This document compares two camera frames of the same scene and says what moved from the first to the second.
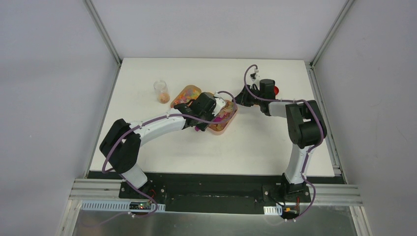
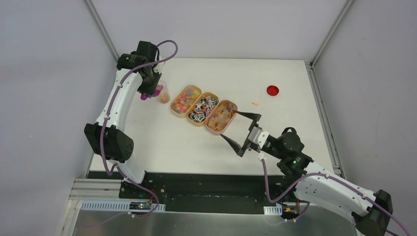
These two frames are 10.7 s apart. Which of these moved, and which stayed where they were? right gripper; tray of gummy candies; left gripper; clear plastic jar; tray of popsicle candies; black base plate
Moved: right gripper; left gripper
Stayed: tray of popsicle candies; clear plastic jar; tray of gummy candies; black base plate
